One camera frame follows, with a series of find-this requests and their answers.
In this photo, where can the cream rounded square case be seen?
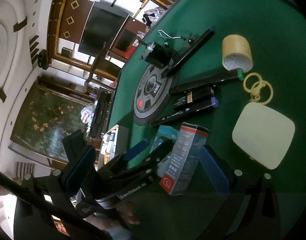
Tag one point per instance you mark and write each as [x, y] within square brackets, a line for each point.
[264, 134]

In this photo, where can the green floral painting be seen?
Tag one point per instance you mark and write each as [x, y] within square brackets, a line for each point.
[45, 118]

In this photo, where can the round grey black coaster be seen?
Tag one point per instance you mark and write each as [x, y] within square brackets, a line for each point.
[151, 95]

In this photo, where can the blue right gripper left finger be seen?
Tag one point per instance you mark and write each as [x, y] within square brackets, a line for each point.
[135, 150]

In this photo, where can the black pen green cap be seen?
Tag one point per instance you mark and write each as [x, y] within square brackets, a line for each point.
[216, 76]

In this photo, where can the grey red product box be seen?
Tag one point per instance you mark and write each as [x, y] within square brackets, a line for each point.
[184, 158]

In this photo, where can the yellow lidded jar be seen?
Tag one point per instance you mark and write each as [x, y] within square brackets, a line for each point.
[236, 53]

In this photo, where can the black tube purple cap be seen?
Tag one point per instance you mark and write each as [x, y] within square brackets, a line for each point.
[188, 112]

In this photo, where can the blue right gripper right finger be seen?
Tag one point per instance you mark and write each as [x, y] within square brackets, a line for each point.
[216, 175]

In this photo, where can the wooden chair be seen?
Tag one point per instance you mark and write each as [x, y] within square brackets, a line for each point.
[102, 64]

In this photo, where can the black pen blue cap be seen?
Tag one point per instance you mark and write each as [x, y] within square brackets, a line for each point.
[193, 48]

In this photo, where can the light blue cartoon tissue pack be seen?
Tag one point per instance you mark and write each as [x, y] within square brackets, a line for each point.
[164, 133]

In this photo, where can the yellow scissors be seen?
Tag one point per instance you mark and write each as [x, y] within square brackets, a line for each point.
[255, 90]

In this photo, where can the black stepper motor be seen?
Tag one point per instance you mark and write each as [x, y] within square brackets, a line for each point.
[156, 54]

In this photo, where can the wooden wall cabinet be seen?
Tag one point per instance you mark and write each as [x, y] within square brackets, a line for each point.
[81, 29]

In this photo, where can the black flat television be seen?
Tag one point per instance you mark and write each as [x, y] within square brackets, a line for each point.
[102, 25]

